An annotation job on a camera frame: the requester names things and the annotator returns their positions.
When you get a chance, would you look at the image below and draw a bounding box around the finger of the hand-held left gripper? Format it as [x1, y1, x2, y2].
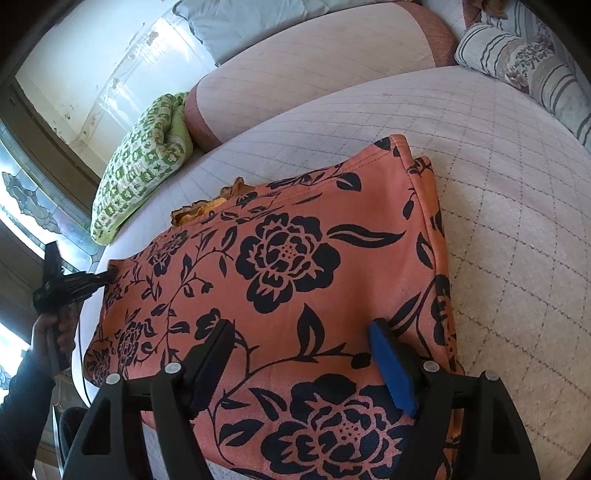
[67, 270, 116, 297]

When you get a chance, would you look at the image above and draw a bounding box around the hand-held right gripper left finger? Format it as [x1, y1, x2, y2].
[60, 319, 237, 480]

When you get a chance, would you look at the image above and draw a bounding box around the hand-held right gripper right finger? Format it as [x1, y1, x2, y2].
[367, 318, 541, 480]

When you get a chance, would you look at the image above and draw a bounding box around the orange black floral shirt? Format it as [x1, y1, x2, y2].
[82, 134, 467, 480]

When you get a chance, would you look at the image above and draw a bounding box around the person's left forearm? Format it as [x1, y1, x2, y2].
[0, 348, 60, 480]

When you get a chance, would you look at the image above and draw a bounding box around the person's left hand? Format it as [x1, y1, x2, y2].
[30, 305, 77, 372]

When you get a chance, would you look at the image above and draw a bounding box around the stained glass window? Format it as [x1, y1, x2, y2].
[0, 129, 100, 384]

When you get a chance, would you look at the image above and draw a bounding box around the green white patterned pillow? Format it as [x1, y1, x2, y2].
[90, 92, 195, 246]

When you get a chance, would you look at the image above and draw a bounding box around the grey pillow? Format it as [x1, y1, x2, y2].
[173, 0, 402, 68]

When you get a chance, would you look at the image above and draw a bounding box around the pink maroon bolster pillow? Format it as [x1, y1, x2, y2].
[185, 0, 458, 151]

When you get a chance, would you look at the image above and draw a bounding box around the small striped floral pillow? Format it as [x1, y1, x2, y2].
[455, 23, 591, 151]

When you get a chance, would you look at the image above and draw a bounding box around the large striped floral pillow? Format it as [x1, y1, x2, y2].
[480, 0, 559, 44]

